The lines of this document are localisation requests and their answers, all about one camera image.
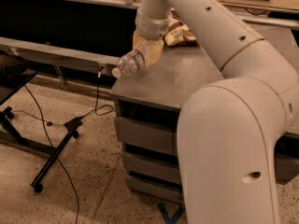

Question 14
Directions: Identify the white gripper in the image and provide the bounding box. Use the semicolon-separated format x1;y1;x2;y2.
133;8;170;68

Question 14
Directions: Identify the clear plastic water bottle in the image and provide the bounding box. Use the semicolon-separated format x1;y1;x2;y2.
112;49;145;78

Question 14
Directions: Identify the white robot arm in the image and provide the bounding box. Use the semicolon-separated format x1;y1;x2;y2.
136;0;299;224

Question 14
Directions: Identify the brown and white snack bag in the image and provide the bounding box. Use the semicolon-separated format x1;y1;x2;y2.
164;9;196;47

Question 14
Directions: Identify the grey drawer cabinet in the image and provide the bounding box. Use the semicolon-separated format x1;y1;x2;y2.
109;16;299;204

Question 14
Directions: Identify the top grey drawer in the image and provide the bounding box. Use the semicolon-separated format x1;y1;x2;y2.
114;117;178;156

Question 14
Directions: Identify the grey drawer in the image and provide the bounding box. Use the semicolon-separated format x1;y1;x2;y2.
114;117;178;156
121;151;181;185
126;175;184;203

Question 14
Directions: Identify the middle grey drawer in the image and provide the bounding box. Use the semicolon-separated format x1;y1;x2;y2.
121;151;181;185

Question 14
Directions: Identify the wooden back shelf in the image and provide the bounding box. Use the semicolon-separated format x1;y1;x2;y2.
68;0;299;31

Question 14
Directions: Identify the bottom grey drawer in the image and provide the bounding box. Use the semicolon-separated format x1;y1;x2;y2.
126;175;184;203

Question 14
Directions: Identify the blue tape floor mark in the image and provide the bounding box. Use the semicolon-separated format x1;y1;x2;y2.
157;203;184;224

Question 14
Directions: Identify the black hanging cable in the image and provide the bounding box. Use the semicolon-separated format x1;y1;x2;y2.
78;64;115;120

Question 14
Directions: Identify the grey metal shelf rail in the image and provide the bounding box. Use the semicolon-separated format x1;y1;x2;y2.
0;37;119;74

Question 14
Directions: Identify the thin black cable with plug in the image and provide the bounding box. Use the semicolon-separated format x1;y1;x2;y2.
12;109;67;128

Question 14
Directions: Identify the long black floor cable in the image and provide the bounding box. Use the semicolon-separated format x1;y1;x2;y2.
23;85;81;224

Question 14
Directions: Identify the black rolling stand frame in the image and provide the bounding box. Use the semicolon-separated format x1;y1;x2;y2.
0;70;82;193

